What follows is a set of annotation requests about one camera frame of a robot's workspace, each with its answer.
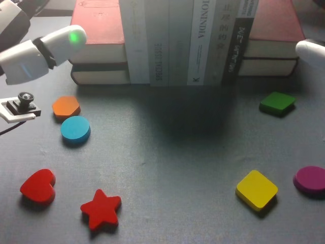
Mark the white book with faint print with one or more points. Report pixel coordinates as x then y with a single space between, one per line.
134 38

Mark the yellow square block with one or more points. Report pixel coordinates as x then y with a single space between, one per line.
256 189

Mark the grey table cloth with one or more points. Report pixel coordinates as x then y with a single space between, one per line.
162 165

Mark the grey book with Chinese title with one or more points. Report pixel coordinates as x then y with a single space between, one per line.
223 30

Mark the red hardcover book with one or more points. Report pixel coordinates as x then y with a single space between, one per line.
99 23
276 20

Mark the black and white spine book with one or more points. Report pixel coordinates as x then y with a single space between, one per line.
234 56

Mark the orange hexagon block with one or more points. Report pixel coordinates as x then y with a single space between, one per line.
65 106

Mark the purple oval block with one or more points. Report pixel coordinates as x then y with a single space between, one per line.
311 179

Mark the red star block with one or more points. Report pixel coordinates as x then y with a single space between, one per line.
100 211

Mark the blue round block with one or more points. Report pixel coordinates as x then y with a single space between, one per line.
75 128

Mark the dark hardcover book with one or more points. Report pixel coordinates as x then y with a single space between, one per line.
101 77
266 67

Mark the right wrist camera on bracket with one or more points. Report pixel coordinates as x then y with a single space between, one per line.
23 108

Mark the white Fashionindia book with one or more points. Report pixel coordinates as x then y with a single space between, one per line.
200 38

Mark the red heart block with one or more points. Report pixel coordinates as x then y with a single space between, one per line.
38 185

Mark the green square block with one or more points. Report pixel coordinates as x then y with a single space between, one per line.
276 101

